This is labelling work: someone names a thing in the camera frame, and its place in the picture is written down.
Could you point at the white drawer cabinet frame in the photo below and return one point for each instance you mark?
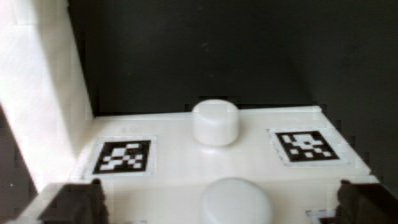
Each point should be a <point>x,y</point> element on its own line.
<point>44,91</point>

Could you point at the white drawer box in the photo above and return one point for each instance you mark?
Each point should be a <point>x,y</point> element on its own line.
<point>190,163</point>
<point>232,201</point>

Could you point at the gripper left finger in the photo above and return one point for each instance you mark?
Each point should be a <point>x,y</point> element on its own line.
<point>78,206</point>

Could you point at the white front drawer box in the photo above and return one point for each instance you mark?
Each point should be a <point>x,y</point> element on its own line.
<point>190,163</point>

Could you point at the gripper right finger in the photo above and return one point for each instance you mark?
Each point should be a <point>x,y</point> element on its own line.
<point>369,204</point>

